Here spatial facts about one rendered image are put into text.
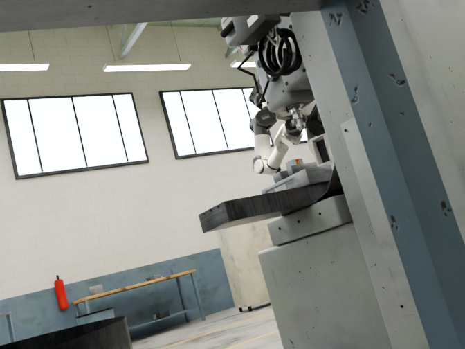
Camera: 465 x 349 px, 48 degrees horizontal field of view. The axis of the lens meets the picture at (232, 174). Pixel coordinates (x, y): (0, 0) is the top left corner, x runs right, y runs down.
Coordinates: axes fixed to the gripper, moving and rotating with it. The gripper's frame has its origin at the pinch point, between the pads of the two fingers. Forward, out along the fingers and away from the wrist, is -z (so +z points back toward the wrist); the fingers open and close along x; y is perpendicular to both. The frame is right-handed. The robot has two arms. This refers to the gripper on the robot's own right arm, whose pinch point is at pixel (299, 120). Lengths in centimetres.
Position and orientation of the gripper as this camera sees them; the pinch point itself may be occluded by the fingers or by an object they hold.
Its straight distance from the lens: 249.1
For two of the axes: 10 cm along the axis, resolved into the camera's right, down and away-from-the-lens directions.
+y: 2.6, 9.5, -1.7
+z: -0.9, 2.0, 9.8
